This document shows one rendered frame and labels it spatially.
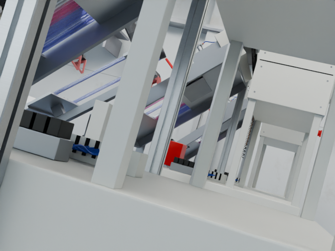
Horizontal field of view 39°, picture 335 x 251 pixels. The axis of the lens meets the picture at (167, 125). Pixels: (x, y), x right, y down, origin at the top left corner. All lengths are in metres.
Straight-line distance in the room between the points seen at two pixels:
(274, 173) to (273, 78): 3.99
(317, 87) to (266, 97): 0.20
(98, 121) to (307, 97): 0.84
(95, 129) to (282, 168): 4.29
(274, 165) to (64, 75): 3.10
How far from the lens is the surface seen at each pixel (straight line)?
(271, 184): 5.92
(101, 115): 1.85
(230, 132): 2.68
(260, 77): 2.00
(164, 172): 2.00
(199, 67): 2.03
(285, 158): 5.94
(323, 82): 2.00
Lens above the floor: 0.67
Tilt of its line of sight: 4 degrees up
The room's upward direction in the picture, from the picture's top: 16 degrees clockwise
